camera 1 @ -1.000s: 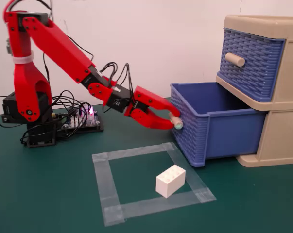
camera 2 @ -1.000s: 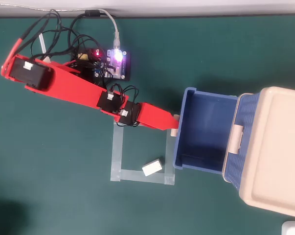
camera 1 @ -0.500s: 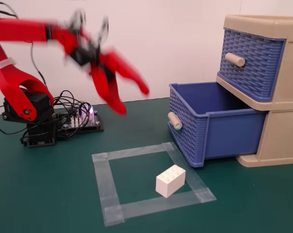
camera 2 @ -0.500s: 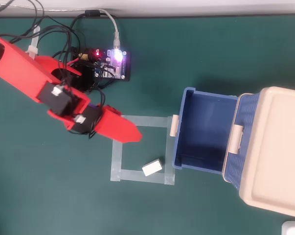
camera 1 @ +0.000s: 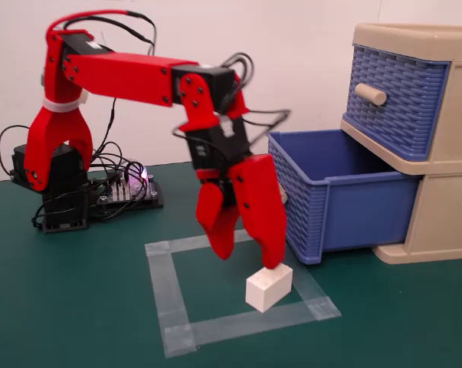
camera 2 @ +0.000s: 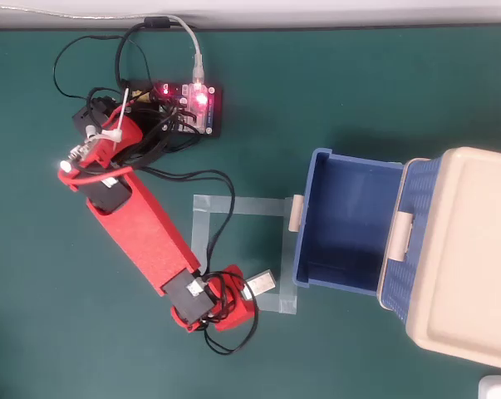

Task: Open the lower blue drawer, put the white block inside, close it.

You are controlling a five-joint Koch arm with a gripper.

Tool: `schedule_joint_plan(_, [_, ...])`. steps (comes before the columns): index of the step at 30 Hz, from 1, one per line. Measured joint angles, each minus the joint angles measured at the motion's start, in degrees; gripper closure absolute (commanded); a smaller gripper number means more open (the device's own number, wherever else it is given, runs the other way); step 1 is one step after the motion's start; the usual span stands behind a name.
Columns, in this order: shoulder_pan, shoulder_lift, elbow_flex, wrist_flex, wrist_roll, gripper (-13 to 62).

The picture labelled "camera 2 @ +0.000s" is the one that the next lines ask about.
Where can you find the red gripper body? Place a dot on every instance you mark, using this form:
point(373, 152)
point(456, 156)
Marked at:
point(229, 309)

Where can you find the red fixed gripper finger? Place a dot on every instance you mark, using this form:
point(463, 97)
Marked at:
point(250, 309)

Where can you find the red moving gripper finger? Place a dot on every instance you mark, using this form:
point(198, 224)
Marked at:
point(234, 274)

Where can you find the white rectangular cube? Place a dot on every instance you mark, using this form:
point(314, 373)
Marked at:
point(263, 283)

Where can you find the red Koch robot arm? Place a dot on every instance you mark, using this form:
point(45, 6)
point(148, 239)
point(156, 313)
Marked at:
point(150, 237)

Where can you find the beige drawer cabinet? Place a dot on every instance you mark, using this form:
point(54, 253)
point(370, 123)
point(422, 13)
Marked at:
point(474, 249)

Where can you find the black controller board with LEDs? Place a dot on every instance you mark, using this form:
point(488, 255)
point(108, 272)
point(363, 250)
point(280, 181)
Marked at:
point(200, 104)

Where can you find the white zip tie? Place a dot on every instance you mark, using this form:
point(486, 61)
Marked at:
point(113, 135)

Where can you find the white object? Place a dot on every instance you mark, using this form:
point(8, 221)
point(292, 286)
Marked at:
point(497, 388)

